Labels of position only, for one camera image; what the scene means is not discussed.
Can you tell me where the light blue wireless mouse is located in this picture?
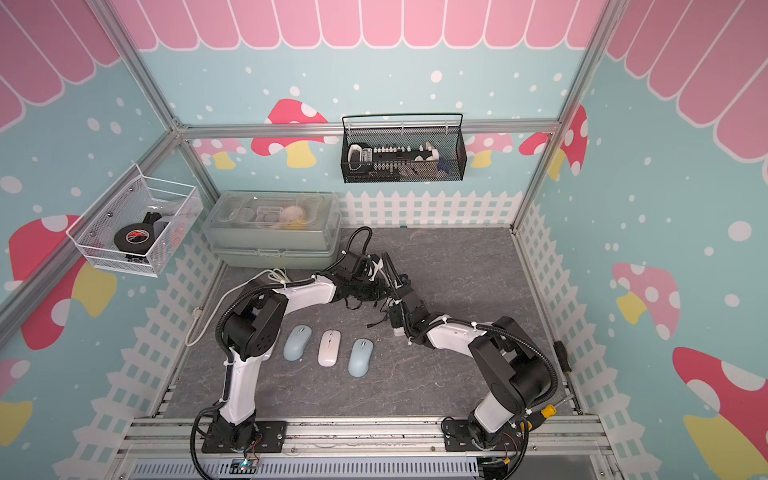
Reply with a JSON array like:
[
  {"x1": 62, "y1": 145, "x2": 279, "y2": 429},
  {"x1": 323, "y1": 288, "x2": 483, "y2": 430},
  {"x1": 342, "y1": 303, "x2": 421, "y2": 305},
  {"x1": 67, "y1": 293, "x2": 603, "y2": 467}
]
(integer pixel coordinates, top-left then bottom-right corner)
[{"x1": 283, "y1": 325, "x2": 312, "y2": 362}]

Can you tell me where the white power cable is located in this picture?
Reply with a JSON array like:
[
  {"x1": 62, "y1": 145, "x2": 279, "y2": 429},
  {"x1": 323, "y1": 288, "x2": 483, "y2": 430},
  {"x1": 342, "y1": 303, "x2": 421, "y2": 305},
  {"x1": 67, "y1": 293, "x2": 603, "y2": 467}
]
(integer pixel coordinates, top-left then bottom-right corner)
[{"x1": 184, "y1": 267, "x2": 301, "y2": 348}]

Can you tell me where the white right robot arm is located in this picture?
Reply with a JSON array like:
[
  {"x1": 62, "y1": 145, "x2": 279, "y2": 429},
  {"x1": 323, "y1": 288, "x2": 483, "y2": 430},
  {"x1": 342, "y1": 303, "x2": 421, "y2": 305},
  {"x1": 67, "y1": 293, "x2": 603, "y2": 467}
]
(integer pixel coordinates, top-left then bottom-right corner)
[{"x1": 388, "y1": 285, "x2": 558, "y2": 449}]

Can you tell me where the black tape roll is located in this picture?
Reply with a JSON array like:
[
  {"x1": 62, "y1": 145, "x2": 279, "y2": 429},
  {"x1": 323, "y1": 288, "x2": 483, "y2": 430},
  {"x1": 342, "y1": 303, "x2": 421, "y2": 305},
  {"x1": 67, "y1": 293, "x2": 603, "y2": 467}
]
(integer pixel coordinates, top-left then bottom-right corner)
[{"x1": 113, "y1": 223, "x2": 157, "y2": 256}]

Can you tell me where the white pink wireless mouse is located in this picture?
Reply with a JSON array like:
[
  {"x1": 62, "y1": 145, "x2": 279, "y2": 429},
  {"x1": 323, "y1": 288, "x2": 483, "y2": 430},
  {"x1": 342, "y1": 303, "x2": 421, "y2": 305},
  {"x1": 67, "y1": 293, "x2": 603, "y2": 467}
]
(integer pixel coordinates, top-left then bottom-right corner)
[{"x1": 317, "y1": 330, "x2": 341, "y2": 367}]

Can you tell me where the yellow handled screwdriver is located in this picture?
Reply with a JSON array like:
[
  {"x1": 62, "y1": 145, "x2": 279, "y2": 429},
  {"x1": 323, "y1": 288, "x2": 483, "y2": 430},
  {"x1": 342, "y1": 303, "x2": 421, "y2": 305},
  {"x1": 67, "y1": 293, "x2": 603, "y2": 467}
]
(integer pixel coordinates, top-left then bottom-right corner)
[{"x1": 526, "y1": 396, "x2": 573, "y2": 432}]

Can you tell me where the pale blue wireless mouse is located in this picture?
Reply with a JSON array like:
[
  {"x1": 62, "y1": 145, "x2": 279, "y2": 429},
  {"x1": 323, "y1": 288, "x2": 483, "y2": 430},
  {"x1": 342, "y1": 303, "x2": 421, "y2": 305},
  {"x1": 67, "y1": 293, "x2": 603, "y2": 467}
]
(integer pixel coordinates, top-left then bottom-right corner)
[{"x1": 348, "y1": 338, "x2": 374, "y2": 378}]

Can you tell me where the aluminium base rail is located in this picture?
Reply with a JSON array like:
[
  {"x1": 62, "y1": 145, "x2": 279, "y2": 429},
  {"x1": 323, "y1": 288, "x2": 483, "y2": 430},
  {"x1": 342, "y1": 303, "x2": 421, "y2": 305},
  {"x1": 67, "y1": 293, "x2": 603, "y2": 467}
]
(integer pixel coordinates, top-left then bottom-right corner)
[{"x1": 106, "y1": 415, "x2": 622, "y2": 479}]

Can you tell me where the green plastic storage box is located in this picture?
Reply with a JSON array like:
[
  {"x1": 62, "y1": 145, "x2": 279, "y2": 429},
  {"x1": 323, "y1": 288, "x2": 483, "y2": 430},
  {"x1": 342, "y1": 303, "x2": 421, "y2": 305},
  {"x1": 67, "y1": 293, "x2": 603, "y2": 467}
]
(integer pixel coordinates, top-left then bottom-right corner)
[{"x1": 202, "y1": 191, "x2": 342, "y2": 270}]

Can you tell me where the black wire mesh basket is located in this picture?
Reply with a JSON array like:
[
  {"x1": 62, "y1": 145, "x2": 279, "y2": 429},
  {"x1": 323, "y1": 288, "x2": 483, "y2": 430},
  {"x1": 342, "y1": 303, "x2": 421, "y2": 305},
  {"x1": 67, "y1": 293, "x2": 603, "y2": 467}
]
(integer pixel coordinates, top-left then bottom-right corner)
[{"x1": 340, "y1": 113, "x2": 467, "y2": 183}]

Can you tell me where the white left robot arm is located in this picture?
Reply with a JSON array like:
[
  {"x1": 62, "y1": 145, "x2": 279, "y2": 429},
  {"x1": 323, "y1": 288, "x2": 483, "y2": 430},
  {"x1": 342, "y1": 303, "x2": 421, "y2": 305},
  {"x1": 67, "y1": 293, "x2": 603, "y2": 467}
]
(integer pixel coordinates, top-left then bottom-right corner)
[{"x1": 190, "y1": 252, "x2": 388, "y2": 453}]

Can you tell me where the white wire basket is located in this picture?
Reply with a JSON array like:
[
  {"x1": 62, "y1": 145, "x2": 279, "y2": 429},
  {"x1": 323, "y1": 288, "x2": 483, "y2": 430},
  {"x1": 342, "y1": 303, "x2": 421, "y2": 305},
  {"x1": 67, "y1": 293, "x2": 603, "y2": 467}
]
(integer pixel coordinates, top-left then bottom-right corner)
[{"x1": 66, "y1": 165, "x2": 203, "y2": 278}]

